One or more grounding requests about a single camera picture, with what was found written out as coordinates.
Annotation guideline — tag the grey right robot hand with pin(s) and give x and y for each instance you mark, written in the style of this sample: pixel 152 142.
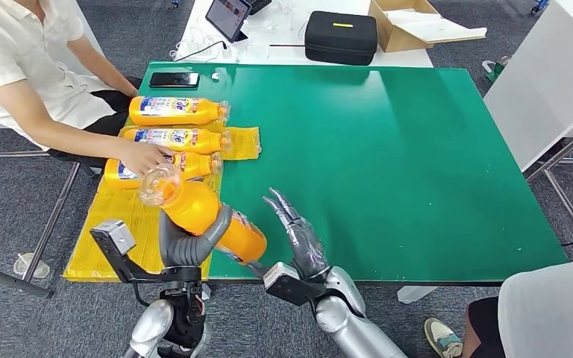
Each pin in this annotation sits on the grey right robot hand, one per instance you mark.
pixel 301 237

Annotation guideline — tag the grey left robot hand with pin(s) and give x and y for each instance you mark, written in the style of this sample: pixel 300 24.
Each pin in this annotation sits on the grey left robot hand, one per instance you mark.
pixel 187 249

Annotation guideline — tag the person's right hand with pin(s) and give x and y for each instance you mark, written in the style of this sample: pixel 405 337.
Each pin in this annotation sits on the person's right hand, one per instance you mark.
pixel 140 155

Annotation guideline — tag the orange detergent bottle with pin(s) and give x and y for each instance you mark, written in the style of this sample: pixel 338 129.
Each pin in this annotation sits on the orange detergent bottle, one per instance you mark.
pixel 168 111
pixel 192 165
pixel 202 212
pixel 178 140

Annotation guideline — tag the person's left forearm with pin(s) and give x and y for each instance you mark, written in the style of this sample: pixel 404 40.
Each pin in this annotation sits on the person's left forearm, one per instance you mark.
pixel 111 74

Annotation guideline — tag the person's right forearm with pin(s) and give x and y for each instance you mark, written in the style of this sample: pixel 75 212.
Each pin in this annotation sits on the person's right forearm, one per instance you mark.
pixel 74 136

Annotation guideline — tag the yellow taped cardboard mat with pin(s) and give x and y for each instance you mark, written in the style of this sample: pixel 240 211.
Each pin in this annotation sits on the yellow taped cardboard mat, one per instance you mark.
pixel 113 232

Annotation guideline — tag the black smartphone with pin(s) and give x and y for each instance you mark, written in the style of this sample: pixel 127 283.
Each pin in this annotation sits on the black smartphone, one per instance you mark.
pixel 174 79

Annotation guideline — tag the white table foot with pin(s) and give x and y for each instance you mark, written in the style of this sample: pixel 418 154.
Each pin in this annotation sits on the white table foot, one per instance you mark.
pixel 417 294

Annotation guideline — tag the clear plastic cup lid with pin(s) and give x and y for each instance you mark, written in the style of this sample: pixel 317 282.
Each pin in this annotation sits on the clear plastic cup lid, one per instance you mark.
pixel 31 266

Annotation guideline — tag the person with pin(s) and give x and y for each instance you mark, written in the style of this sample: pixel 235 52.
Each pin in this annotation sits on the person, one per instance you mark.
pixel 14 54
pixel 548 316

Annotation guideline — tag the black tablet on stand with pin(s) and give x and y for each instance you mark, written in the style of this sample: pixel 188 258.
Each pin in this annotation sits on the black tablet on stand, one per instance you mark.
pixel 228 17

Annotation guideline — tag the person's shoe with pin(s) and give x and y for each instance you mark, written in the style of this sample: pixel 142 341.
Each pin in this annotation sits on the person's shoe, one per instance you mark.
pixel 442 338

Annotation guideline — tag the thin black stick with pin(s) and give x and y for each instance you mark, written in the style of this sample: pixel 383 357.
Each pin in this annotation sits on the thin black stick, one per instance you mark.
pixel 286 45

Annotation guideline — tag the black electronic device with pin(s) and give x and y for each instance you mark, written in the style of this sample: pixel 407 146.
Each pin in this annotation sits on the black electronic device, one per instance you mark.
pixel 258 5

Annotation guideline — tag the white table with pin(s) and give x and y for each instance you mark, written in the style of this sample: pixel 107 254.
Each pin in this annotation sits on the white table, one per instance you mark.
pixel 286 29

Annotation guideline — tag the black zipped carry case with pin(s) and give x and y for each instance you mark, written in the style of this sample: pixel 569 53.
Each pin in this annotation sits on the black zipped carry case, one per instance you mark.
pixel 341 40

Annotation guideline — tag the open cardboard box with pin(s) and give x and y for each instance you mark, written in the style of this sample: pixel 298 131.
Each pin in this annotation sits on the open cardboard box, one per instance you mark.
pixel 396 39

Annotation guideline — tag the white sheet in box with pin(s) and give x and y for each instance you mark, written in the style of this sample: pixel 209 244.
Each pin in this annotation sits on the white sheet in box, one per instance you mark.
pixel 437 28

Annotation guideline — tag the green and white floor object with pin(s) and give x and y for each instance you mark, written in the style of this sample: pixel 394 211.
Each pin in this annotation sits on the green and white floor object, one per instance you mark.
pixel 496 70

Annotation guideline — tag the white desk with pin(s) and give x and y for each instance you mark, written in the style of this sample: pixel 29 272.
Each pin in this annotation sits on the white desk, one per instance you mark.
pixel 543 79

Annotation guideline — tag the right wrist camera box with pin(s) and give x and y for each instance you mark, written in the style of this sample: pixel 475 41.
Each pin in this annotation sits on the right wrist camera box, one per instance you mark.
pixel 284 281

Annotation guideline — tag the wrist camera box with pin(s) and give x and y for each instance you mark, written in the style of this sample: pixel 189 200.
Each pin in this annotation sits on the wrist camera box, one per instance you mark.
pixel 284 281
pixel 113 242

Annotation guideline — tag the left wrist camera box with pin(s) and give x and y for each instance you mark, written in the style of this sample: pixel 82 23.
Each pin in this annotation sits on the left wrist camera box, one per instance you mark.
pixel 113 242

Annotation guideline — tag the metal frame with legs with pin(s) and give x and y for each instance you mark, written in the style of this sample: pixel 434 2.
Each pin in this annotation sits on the metal frame with legs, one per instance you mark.
pixel 51 222

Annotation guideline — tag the metal desk frame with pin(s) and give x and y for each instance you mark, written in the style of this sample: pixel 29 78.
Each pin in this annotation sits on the metal desk frame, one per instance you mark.
pixel 565 205

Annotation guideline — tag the blue wheeled frame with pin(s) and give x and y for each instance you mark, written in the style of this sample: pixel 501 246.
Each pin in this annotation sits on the blue wheeled frame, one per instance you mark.
pixel 539 6

